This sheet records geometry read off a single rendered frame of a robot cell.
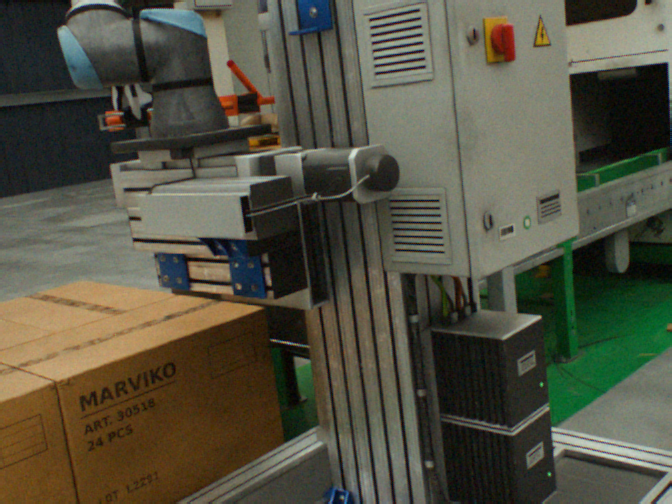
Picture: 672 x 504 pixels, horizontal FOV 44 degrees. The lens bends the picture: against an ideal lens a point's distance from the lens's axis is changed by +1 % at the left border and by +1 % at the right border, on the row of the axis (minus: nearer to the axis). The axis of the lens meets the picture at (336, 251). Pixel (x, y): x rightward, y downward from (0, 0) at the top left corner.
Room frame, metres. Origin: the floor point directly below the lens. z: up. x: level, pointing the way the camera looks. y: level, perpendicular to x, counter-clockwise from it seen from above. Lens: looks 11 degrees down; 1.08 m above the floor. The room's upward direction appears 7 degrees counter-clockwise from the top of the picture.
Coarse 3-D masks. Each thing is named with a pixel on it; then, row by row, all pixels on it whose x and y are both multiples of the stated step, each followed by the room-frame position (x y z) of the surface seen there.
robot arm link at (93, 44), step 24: (72, 0) 1.62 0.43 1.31; (96, 0) 1.59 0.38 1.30; (72, 24) 1.57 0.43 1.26; (96, 24) 1.56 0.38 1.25; (120, 24) 1.57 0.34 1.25; (72, 48) 1.54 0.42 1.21; (96, 48) 1.54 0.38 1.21; (120, 48) 1.55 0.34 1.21; (72, 72) 1.54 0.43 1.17; (96, 72) 1.55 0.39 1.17; (120, 72) 1.56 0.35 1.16
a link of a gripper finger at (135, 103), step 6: (138, 84) 2.17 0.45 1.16; (126, 90) 2.16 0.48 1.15; (138, 90) 2.17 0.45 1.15; (138, 96) 2.16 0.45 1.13; (144, 96) 2.17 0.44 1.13; (150, 96) 2.18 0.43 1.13; (132, 102) 2.14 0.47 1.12; (138, 102) 2.14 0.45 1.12; (144, 102) 2.16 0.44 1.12; (132, 108) 2.14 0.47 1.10; (138, 108) 2.14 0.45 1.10; (138, 114) 2.14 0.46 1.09
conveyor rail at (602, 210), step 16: (624, 176) 3.34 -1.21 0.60; (640, 176) 3.34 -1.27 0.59; (656, 176) 3.45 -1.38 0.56; (592, 192) 3.07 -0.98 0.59; (608, 192) 3.16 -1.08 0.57; (624, 192) 3.25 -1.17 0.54; (640, 192) 3.35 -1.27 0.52; (656, 192) 3.45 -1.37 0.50; (592, 208) 3.07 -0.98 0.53; (608, 208) 3.16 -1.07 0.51; (624, 208) 3.25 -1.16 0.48; (640, 208) 3.34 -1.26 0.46; (656, 208) 3.43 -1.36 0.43; (592, 224) 3.07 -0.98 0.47; (608, 224) 3.15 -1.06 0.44; (624, 224) 3.23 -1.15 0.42; (576, 240) 2.98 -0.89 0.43; (592, 240) 3.05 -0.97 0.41; (544, 256) 2.82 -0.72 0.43; (480, 288) 2.55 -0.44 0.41
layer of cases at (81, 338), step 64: (0, 320) 2.39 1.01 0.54; (64, 320) 2.28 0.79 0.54; (128, 320) 2.19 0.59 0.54; (192, 320) 2.10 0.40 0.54; (256, 320) 2.11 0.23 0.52; (0, 384) 1.75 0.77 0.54; (64, 384) 1.74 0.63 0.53; (128, 384) 1.84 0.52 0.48; (192, 384) 1.96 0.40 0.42; (256, 384) 2.09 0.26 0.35; (0, 448) 1.63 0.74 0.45; (64, 448) 1.72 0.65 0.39; (128, 448) 1.82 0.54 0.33; (192, 448) 1.94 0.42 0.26; (256, 448) 2.07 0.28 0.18
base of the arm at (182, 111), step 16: (192, 80) 1.57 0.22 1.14; (208, 80) 1.59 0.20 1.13; (160, 96) 1.58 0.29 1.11; (176, 96) 1.56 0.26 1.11; (192, 96) 1.56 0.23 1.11; (208, 96) 1.58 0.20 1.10; (160, 112) 1.57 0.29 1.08; (176, 112) 1.55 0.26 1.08; (192, 112) 1.55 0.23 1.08; (208, 112) 1.57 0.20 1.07; (224, 112) 1.64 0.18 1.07; (160, 128) 1.56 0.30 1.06; (176, 128) 1.54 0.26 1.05; (192, 128) 1.55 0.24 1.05; (208, 128) 1.56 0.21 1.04; (224, 128) 1.59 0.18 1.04
